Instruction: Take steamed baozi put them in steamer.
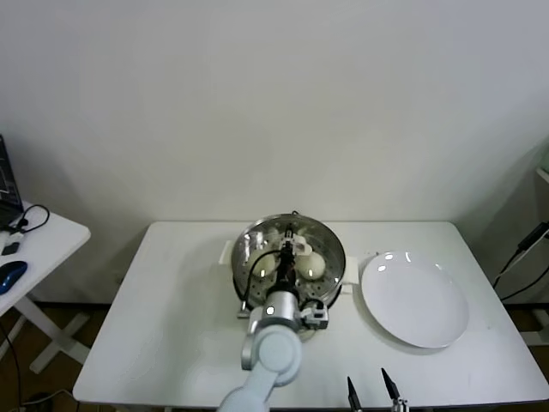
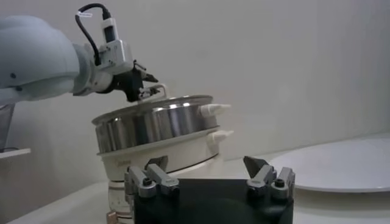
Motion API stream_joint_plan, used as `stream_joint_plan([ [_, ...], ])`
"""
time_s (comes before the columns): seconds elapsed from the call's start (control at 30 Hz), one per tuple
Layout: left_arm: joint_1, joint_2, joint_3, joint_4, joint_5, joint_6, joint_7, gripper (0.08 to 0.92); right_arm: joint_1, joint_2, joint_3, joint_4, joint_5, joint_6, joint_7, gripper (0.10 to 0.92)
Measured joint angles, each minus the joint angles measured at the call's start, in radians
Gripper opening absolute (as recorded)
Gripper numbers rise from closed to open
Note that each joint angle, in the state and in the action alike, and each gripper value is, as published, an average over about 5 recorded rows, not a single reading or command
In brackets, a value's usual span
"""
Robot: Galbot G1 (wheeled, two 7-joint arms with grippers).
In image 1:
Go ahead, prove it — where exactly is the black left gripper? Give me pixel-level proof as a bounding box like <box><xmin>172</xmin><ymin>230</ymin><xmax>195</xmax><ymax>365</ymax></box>
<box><xmin>276</xmin><ymin>226</ymin><xmax>301</xmax><ymax>294</ymax></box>

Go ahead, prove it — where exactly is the black wall power cable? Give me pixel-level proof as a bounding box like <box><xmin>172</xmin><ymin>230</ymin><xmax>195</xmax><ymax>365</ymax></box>
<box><xmin>492</xmin><ymin>222</ymin><xmax>549</xmax><ymax>302</ymax></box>

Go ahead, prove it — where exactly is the white electric cooking pot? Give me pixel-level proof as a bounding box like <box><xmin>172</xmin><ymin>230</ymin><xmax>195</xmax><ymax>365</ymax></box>
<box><xmin>218</xmin><ymin>239</ymin><xmax>359</xmax><ymax>342</ymax></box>

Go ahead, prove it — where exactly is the perforated steel steamer basket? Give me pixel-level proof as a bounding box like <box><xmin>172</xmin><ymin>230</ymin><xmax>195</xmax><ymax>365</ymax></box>
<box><xmin>231</xmin><ymin>214</ymin><xmax>347</xmax><ymax>317</ymax></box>

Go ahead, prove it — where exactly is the round glass pot lid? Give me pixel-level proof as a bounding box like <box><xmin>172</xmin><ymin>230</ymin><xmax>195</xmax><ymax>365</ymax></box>
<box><xmin>230</xmin><ymin>213</ymin><xmax>347</xmax><ymax>301</ymax></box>

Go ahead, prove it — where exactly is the wooden floor frame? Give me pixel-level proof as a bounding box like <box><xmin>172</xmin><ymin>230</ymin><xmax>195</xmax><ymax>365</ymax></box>
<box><xmin>530</xmin><ymin>306</ymin><xmax>549</xmax><ymax>347</ymax></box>

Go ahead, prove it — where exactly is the white steamed baozi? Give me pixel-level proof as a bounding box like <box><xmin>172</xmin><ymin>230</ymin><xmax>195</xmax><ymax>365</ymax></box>
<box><xmin>298</xmin><ymin>252</ymin><xmax>325</xmax><ymax>280</ymax></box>
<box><xmin>250</xmin><ymin>251</ymin><xmax>278</xmax><ymax>278</ymax></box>

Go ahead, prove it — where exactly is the white floor cable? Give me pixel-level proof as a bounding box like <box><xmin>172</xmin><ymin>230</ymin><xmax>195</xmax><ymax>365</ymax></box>
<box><xmin>25</xmin><ymin>388</ymin><xmax>74</xmax><ymax>407</ymax></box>

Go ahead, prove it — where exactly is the dark laptop computer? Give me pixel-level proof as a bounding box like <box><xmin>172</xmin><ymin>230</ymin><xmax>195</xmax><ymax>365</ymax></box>
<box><xmin>0</xmin><ymin>135</ymin><xmax>23</xmax><ymax>228</ymax></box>

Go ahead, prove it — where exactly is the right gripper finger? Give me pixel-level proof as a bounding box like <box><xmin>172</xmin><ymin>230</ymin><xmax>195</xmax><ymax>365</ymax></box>
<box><xmin>380</xmin><ymin>367</ymin><xmax>409</xmax><ymax>412</ymax></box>
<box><xmin>346</xmin><ymin>376</ymin><xmax>365</xmax><ymax>412</ymax></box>

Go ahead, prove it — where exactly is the blue computer mouse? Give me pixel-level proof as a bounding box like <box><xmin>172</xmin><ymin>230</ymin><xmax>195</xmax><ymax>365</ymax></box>
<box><xmin>0</xmin><ymin>260</ymin><xmax>27</xmax><ymax>294</ymax></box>

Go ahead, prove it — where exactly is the black looped cable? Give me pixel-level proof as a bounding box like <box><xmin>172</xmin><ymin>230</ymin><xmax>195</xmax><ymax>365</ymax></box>
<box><xmin>8</xmin><ymin>203</ymin><xmax>50</xmax><ymax>235</ymax></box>

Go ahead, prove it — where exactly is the black floor cable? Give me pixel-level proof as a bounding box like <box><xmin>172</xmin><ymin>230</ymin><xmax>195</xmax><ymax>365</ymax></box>
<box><xmin>0</xmin><ymin>321</ymin><xmax>21</xmax><ymax>407</ymax></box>

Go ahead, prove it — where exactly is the large white plate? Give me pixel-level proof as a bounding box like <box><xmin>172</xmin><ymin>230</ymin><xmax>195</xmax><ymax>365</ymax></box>
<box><xmin>359</xmin><ymin>251</ymin><xmax>470</xmax><ymax>349</ymax></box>

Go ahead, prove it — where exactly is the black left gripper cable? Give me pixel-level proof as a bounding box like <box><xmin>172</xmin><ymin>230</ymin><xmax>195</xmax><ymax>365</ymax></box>
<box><xmin>243</xmin><ymin>252</ymin><xmax>280</xmax><ymax>304</ymax></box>

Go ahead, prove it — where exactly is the white folding side table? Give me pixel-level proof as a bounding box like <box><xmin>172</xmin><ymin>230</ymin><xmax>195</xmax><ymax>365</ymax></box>
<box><xmin>0</xmin><ymin>200</ymin><xmax>91</xmax><ymax>374</ymax></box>

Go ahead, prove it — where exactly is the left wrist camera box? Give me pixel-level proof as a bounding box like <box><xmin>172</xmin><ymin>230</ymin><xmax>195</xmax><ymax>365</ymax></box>
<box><xmin>299</xmin><ymin>300</ymin><xmax>330</xmax><ymax>331</ymax></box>

